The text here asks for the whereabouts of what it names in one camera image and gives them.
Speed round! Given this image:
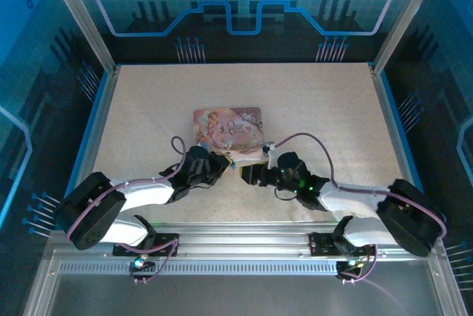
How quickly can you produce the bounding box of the aluminium frame post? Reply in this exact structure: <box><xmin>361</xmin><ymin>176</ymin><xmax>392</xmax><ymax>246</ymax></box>
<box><xmin>41</xmin><ymin>0</ymin><xmax>121</xmax><ymax>74</ymax></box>
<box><xmin>372</xmin><ymin>0</ymin><xmax>443</xmax><ymax>73</ymax></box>

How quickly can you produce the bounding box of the pink illustrated tin box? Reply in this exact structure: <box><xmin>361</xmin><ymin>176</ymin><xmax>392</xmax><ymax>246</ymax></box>
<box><xmin>192</xmin><ymin>106</ymin><xmax>268</xmax><ymax>164</ymax></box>

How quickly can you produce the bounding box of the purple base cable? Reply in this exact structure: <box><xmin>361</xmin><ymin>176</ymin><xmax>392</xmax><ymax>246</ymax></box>
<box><xmin>338</xmin><ymin>244</ymin><xmax>410</xmax><ymax>316</ymax></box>
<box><xmin>117</xmin><ymin>238</ymin><xmax>180</xmax><ymax>285</ymax></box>

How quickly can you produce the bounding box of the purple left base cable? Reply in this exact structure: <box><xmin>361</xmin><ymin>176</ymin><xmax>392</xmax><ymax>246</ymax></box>
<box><xmin>117</xmin><ymin>238</ymin><xmax>180</xmax><ymax>285</ymax></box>

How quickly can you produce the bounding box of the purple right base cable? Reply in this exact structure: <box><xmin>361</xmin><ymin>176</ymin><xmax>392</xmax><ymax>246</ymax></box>
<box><xmin>338</xmin><ymin>244</ymin><xmax>410</xmax><ymax>316</ymax></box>

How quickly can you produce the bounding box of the small board with green light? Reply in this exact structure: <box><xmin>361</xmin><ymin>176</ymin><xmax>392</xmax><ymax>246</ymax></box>
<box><xmin>129</xmin><ymin>255</ymin><xmax>156</xmax><ymax>272</ymax></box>
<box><xmin>338</xmin><ymin>258</ymin><xmax>366</xmax><ymax>272</ymax></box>

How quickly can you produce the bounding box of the slotted grey cable duct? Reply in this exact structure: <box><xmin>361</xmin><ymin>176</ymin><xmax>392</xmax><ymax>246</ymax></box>
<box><xmin>58</xmin><ymin>259</ymin><xmax>339</xmax><ymax>277</ymax></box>

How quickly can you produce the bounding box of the aluminium table side rail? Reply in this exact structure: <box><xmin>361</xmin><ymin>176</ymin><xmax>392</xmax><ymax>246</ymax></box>
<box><xmin>69</xmin><ymin>65</ymin><xmax>122</xmax><ymax>199</ymax></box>
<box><xmin>368</xmin><ymin>63</ymin><xmax>424</xmax><ymax>191</ymax></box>

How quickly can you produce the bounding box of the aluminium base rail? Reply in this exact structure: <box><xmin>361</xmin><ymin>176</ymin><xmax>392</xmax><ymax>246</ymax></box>
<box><xmin>151</xmin><ymin>221</ymin><xmax>358</xmax><ymax>260</ymax></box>

